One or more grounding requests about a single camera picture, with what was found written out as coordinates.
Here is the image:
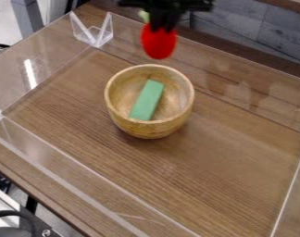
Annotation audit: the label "red plush strawberry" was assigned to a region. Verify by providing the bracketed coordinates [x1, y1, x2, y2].
[138, 9, 178, 60]

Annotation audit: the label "clear acrylic tray walls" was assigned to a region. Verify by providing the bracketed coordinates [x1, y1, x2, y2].
[0, 8, 300, 237]

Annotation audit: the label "wooden bowl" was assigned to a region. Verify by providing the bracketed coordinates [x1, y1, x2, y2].
[105, 64, 194, 139]

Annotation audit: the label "green rectangular block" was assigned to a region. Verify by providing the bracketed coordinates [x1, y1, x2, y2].
[129, 80, 165, 120]

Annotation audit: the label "grey post upper left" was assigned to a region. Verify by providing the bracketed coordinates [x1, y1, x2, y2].
[10, 0, 43, 38]

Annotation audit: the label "black metal bracket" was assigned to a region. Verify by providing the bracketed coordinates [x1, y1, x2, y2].
[19, 206, 62, 237]

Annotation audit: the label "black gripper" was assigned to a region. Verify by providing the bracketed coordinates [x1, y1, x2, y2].
[118, 0, 214, 32]

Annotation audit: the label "black cable lower left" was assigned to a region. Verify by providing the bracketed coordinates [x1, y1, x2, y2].
[0, 211, 30, 230]

